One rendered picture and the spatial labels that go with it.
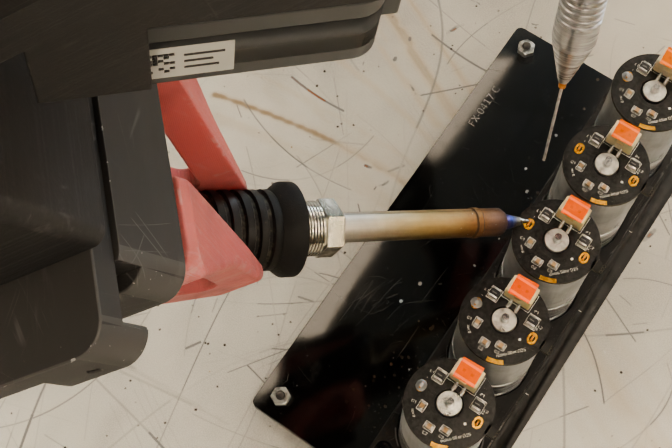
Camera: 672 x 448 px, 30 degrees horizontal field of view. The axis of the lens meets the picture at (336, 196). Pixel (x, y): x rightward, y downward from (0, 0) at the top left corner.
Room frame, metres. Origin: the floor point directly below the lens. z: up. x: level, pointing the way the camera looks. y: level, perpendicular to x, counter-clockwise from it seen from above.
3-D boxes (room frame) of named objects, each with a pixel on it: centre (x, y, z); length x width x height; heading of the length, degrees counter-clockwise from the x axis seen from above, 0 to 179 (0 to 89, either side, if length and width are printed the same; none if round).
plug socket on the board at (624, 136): (0.14, -0.08, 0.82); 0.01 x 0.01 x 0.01; 53
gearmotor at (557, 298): (0.11, -0.06, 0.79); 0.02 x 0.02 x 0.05
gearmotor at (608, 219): (0.13, -0.08, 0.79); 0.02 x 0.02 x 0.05
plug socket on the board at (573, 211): (0.12, -0.07, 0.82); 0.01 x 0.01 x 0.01; 53
